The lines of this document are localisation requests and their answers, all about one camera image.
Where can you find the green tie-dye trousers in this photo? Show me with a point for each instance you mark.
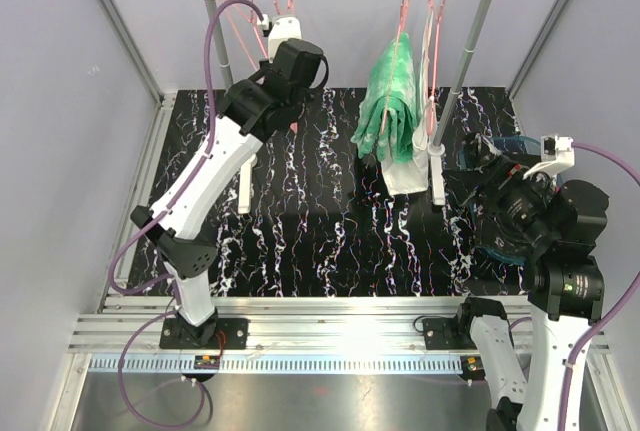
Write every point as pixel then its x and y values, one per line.
pixel 394 140

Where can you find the right aluminium corner post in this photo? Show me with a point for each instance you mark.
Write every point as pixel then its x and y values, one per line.
pixel 545 32

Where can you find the aluminium corner post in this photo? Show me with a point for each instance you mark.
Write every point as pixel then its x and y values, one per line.
pixel 131 49
pixel 545 32

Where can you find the white slotted cable duct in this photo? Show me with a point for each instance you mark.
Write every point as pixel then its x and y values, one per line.
pixel 292 364

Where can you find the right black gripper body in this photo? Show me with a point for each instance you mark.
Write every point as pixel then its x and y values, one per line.
pixel 517 197

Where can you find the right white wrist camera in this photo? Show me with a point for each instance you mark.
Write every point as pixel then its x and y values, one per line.
pixel 556 156

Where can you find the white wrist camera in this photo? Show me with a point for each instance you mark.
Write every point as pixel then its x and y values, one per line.
pixel 278 29
pixel 556 156

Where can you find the left aluminium corner post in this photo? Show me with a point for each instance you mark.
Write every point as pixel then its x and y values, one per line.
pixel 131 49

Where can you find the blue plastic basket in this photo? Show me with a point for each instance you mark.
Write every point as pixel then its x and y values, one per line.
pixel 520 143

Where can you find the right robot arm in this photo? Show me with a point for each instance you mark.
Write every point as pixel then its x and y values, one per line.
pixel 558 227

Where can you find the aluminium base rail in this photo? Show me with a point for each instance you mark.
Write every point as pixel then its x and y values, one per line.
pixel 352 326

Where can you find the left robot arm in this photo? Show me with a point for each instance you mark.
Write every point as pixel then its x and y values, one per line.
pixel 247 115

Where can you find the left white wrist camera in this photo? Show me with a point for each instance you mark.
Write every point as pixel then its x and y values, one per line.
pixel 278 29

